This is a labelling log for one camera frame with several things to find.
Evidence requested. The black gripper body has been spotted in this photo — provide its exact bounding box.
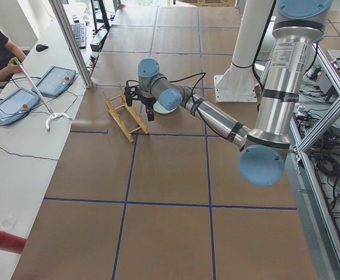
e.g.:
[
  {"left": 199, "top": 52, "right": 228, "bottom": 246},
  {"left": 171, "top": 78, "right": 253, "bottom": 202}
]
[{"left": 141, "top": 96, "right": 155, "bottom": 111}]

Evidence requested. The light green ceramic plate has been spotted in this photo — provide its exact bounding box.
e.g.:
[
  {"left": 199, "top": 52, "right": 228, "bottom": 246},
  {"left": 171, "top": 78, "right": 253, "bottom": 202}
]
[{"left": 153, "top": 101, "right": 177, "bottom": 115}]

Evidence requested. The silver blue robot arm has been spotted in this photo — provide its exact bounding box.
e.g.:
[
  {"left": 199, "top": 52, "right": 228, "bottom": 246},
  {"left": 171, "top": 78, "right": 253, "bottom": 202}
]
[{"left": 137, "top": 1, "right": 332, "bottom": 186}]

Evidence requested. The wooden dish rack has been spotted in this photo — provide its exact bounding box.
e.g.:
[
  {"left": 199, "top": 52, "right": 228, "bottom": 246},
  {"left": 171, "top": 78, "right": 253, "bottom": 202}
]
[{"left": 101, "top": 86, "right": 149, "bottom": 143}]

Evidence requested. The blue teach pendant far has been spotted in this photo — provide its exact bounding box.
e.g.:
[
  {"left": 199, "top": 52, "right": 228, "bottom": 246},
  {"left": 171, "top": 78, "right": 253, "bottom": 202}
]
[{"left": 36, "top": 66, "right": 76, "bottom": 97}]

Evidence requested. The blue teach pendant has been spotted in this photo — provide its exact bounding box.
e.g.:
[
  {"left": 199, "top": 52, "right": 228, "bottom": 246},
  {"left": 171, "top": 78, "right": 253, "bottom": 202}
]
[
  {"left": 0, "top": 87, "right": 40, "bottom": 125},
  {"left": 36, "top": 66, "right": 76, "bottom": 97}
]

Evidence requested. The black keyboard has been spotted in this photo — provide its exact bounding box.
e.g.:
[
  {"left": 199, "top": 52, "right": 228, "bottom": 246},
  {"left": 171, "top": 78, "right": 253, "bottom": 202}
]
[{"left": 70, "top": 22, "right": 86, "bottom": 49}]

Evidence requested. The black computer mouse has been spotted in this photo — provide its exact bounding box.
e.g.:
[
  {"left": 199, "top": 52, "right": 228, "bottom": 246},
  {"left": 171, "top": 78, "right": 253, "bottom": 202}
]
[{"left": 36, "top": 44, "right": 49, "bottom": 53}]

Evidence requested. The blue teach pendant near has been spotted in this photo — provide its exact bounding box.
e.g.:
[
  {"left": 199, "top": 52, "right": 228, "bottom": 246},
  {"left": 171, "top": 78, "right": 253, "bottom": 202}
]
[{"left": 0, "top": 87, "right": 40, "bottom": 125}]

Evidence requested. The pink stick with white stand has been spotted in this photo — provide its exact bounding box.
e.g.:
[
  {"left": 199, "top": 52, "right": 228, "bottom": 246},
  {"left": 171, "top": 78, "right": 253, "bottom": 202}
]
[{"left": 13, "top": 57, "right": 72, "bottom": 132}]

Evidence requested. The green white small box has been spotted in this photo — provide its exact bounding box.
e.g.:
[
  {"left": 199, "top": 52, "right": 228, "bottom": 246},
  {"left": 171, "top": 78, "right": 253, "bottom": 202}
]
[{"left": 307, "top": 64, "right": 321, "bottom": 81}]

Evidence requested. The red cylinder tube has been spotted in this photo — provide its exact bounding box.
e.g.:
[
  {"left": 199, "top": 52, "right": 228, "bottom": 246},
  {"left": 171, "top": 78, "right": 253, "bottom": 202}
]
[{"left": 0, "top": 230, "right": 27, "bottom": 254}]

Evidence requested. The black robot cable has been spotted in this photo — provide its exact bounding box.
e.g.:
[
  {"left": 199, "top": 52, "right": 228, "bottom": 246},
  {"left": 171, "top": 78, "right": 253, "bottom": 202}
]
[{"left": 169, "top": 72, "right": 206, "bottom": 94}]

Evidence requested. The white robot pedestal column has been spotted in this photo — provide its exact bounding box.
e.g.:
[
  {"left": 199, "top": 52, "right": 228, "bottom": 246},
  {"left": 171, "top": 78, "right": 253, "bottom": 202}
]
[{"left": 230, "top": 0, "right": 276, "bottom": 69}]

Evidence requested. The aluminium frame post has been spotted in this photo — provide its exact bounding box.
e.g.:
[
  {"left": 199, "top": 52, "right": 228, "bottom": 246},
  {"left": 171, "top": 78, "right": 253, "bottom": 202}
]
[{"left": 49, "top": 0, "right": 93, "bottom": 89}]

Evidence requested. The aluminium frame rail right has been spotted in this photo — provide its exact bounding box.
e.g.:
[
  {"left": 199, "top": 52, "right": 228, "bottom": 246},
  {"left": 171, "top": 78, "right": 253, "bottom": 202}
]
[{"left": 290, "top": 44, "right": 340, "bottom": 279}]

